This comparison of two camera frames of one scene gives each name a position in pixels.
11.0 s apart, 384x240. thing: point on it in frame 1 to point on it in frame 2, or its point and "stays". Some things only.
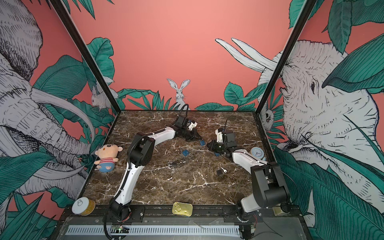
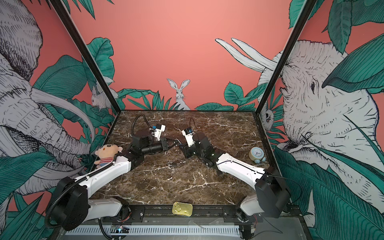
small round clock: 257,152 stays
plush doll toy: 107,153 stays
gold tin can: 185,209 stays
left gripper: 194,137 to 164,143
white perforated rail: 154,230 stays
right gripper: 213,148 to 187,153
